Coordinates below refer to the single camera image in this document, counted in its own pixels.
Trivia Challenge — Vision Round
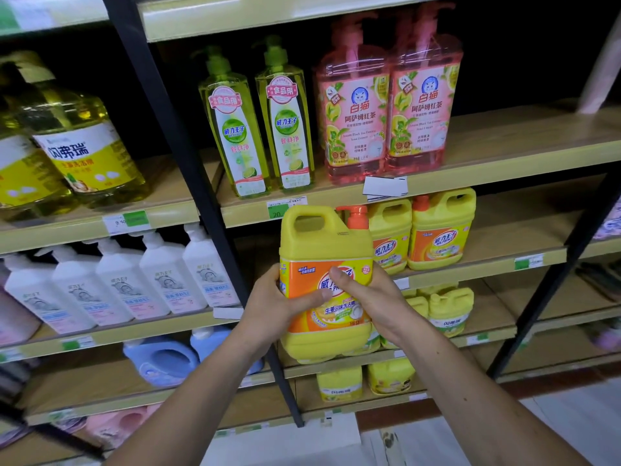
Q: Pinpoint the person's right hand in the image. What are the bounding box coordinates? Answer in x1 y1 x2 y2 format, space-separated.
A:
329 264 419 349

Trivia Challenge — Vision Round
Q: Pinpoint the person's left hand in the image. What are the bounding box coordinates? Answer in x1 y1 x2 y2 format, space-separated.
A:
237 264 336 363

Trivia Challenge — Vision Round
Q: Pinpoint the yellow orange detergent jug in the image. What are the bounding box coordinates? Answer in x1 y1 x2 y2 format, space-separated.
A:
408 188 477 271
368 198 413 276

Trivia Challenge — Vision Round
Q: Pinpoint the slim green dish soap bottle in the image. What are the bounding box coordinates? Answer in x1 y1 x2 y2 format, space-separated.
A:
197 45 272 199

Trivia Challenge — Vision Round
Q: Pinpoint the yellow dish soap pump bottle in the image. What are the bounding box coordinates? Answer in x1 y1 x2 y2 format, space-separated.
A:
0 91 78 223
0 50 150 208

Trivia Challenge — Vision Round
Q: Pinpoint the person's right forearm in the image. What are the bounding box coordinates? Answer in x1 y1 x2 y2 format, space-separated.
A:
393 324 593 466

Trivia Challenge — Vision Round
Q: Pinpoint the person's left forearm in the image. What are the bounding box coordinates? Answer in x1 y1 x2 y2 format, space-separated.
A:
104 334 268 466

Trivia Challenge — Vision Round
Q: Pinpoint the light blue detergent jug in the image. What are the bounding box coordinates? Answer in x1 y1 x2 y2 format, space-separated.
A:
190 326 265 377
122 336 200 389

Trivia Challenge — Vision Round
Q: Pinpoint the flat pink bottle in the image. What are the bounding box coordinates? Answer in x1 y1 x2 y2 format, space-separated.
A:
85 403 164 450

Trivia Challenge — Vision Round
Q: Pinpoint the pink purple slim bottle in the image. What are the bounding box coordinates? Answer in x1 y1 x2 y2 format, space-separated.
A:
593 320 621 354

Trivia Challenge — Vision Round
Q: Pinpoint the pale purple white pack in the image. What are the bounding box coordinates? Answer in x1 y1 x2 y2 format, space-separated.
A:
594 198 621 241

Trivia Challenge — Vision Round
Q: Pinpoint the pink angular pump bottle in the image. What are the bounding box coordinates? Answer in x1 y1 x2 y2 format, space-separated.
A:
0 266 42 348

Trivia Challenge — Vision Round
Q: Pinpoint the wooden shelf rack black frame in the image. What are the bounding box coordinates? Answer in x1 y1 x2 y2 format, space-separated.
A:
0 0 621 461

